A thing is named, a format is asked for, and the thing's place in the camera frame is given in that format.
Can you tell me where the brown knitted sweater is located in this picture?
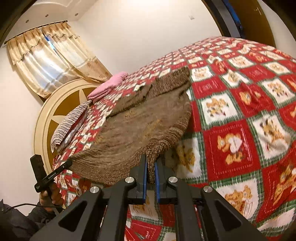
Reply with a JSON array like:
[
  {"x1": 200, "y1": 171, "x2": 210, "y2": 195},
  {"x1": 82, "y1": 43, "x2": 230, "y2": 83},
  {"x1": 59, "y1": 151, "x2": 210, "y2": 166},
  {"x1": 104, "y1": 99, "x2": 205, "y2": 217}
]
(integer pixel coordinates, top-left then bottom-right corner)
[{"x1": 69, "y1": 67, "x2": 192, "y2": 185}]

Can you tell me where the left forearm dark sleeve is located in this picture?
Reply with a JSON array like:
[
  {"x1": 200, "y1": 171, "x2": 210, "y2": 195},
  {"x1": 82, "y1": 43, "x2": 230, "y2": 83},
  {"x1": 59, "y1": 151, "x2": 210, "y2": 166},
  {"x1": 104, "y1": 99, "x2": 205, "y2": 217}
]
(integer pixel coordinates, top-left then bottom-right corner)
[{"x1": 1, "y1": 200, "x2": 56, "y2": 240}]

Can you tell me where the person's left hand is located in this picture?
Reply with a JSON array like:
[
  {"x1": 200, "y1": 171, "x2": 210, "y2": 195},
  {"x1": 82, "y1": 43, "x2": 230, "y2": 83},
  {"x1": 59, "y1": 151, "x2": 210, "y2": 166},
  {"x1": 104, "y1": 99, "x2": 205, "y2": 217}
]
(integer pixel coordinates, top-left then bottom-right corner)
[{"x1": 39, "y1": 182, "x2": 64, "y2": 212}]

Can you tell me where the striped pillow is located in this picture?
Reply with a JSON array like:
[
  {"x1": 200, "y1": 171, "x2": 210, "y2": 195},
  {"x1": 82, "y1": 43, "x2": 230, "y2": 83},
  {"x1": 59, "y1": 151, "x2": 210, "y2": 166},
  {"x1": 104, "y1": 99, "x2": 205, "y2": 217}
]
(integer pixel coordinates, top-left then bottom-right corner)
[{"x1": 50, "y1": 100, "x2": 92, "y2": 151}]

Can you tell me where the cream round headboard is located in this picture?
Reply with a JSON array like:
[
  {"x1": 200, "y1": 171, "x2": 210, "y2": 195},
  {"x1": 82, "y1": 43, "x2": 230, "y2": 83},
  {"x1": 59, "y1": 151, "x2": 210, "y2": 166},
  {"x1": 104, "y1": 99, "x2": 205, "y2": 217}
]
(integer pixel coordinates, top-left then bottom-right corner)
[{"x1": 33, "y1": 78, "x2": 99, "y2": 174}]

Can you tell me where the red teddy bear bedspread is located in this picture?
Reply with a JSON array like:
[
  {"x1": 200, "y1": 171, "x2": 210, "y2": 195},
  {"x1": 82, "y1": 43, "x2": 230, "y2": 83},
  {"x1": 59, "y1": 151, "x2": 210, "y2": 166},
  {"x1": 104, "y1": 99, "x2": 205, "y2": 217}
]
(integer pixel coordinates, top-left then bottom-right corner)
[{"x1": 53, "y1": 37, "x2": 295, "y2": 240}]

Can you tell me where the pink folded blanket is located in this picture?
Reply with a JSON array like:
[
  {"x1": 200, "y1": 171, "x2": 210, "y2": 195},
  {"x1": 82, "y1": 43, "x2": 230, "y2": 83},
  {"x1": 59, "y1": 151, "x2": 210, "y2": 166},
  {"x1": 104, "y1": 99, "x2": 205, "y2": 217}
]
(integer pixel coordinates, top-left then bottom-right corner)
[{"x1": 87, "y1": 71, "x2": 128, "y2": 103}]

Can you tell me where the beige patterned curtain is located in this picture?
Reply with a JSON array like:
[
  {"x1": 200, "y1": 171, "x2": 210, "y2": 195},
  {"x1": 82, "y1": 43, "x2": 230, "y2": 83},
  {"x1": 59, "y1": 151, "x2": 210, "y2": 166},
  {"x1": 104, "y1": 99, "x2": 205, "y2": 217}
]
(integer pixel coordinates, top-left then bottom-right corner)
[{"x1": 6, "y1": 22, "x2": 111, "y2": 99}]

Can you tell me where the black curtain rod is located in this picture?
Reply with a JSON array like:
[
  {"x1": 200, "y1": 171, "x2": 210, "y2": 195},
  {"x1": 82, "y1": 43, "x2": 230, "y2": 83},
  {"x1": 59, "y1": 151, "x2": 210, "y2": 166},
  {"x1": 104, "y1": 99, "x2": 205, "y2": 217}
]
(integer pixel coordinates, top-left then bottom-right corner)
[{"x1": 4, "y1": 21, "x2": 68, "y2": 45}]

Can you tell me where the brown wooden door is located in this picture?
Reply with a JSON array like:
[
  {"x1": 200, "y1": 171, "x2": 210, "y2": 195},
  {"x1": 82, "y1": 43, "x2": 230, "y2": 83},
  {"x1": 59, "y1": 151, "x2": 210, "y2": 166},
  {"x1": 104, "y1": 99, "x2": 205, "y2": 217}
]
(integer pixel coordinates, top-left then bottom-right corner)
[{"x1": 229, "y1": 0, "x2": 276, "y2": 47}]

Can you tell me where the black cable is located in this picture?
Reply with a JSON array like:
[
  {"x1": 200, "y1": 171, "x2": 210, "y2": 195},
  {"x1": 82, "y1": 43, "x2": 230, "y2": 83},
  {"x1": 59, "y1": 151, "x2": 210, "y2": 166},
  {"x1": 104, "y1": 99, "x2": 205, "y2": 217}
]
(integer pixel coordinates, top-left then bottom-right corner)
[{"x1": 0, "y1": 203, "x2": 63, "y2": 215}]

